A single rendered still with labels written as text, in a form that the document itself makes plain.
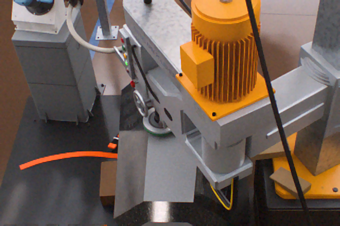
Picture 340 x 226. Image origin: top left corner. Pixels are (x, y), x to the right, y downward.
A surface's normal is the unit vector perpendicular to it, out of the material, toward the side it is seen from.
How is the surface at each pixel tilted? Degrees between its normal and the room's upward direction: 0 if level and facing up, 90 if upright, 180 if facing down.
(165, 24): 0
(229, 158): 90
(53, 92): 90
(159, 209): 35
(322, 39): 90
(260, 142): 90
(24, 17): 47
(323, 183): 0
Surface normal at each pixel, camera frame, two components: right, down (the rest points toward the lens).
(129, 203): -0.75, -0.46
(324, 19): -0.88, 0.38
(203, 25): -0.70, 0.55
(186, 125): 0.47, 0.63
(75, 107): -0.15, 0.73
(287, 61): -0.06, -0.67
